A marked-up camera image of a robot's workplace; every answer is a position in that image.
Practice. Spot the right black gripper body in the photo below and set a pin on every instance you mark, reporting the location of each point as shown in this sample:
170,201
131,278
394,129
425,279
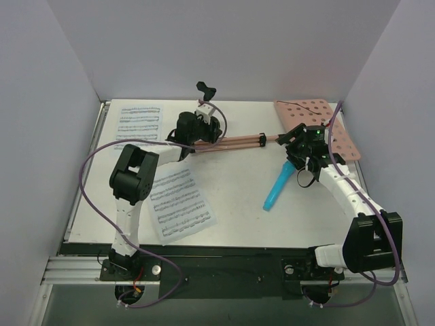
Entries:
292,136

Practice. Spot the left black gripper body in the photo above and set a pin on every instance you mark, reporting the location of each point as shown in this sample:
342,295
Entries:
206,97

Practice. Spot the pink perforated music stand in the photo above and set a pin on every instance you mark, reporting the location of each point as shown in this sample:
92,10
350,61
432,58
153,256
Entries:
310,112

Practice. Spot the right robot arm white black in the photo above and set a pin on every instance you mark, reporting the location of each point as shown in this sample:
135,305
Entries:
374,238

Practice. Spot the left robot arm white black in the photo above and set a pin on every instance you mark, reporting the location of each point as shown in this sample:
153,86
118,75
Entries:
133,176

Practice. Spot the blue toy microphone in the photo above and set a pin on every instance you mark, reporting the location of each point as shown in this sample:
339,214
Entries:
285,174

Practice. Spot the black microphone desk stand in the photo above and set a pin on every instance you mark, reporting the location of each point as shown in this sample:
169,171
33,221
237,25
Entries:
208,92

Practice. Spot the far sheet music page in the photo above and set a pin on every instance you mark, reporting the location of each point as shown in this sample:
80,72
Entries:
137,121

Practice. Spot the sheet music page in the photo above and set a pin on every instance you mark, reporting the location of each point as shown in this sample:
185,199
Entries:
137,121
178,206

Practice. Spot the near sheet music page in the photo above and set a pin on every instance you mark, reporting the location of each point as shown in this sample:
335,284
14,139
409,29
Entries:
178,206

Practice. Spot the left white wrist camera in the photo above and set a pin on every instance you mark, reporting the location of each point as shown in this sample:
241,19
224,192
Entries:
205,111

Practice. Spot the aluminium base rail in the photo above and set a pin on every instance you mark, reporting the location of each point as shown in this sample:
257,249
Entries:
91,270

